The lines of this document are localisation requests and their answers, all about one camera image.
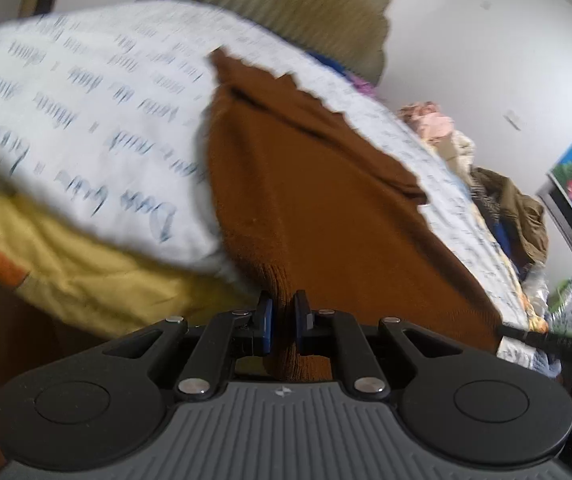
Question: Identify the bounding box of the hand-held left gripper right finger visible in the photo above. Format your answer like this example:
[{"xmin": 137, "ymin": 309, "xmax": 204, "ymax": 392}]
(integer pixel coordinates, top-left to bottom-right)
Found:
[{"xmin": 293, "ymin": 290, "xmax": 472, "ymax": 397}]

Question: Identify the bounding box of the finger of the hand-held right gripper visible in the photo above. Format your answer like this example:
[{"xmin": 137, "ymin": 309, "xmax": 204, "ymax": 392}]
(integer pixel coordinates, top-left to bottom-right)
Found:
[{"xmin": 500, "ymin": 324, "xmax": 572, "ymax": 362}]

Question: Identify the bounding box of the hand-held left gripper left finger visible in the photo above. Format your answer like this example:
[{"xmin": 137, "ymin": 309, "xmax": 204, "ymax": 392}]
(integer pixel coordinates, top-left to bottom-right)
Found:
[{"xmin": 101, "ymin": 291, "xmax": 275, "ymax": 402}]

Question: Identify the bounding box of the brown knit sweater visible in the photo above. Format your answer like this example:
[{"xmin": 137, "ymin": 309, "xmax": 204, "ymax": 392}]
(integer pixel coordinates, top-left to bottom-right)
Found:
[{"xmin": 206, "ymin": 47, "xmax": 504, "ymax": 383}]

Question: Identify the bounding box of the pink clothes pile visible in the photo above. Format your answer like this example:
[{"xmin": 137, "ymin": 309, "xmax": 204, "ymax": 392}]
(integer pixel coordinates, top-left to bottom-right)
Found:
[{"xmin": 398, "ymin": 101, "xmax": 454, "ymax": 143}]

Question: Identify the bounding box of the olive green jacket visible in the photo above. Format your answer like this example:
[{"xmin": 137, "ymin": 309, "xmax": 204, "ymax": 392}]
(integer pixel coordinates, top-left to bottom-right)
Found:
[{"xmin": 468, "ymin": 167, "xmax": 549, "ymax": 267}]

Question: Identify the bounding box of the yellow bed sheet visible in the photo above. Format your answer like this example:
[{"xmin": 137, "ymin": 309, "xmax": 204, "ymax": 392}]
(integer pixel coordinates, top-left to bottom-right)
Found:
[{"xmin": 0, "ymin": 152, "xmax": 263, "ymax": 337}]

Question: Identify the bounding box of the cream padded jacket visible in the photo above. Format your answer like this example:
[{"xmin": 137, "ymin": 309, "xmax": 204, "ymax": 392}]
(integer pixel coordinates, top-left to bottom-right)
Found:
[{"xmin": 433, "ymin": 130, "xmax": 477, "ymax": 167}]

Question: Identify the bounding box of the navy blue cloth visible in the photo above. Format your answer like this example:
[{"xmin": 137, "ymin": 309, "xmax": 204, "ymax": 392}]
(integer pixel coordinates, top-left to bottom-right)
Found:
[{"xmin": 313, "ymin": 51, "xmax": 348, "ymax": 70}]

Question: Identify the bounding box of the white script-printed blanket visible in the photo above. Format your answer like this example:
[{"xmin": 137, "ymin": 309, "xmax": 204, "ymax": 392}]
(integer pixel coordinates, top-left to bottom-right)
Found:
[{"xmin": 0, "ymin": 0, "xmax": 552, "ymax": 361}]

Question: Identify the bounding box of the olive striped upholstered headboard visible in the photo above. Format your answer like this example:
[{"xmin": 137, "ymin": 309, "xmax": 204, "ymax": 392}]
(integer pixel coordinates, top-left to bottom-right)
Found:
[{"xmin": 136, "ymin": 0, "xmax": 392, "ymax": 86}]

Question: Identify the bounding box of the wooden bed frame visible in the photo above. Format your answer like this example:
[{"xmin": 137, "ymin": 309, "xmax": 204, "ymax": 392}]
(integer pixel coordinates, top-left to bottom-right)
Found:
[{"xmin": 0, "ymin": 260, "xmax": 72, "ymax": 476}]

